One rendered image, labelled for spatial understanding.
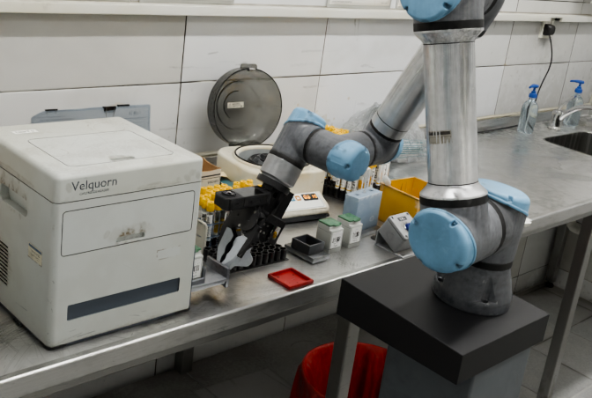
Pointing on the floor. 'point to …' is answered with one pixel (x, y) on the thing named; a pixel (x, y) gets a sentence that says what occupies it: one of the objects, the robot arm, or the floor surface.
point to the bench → (315, 291)
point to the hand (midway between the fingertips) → (219, 267)
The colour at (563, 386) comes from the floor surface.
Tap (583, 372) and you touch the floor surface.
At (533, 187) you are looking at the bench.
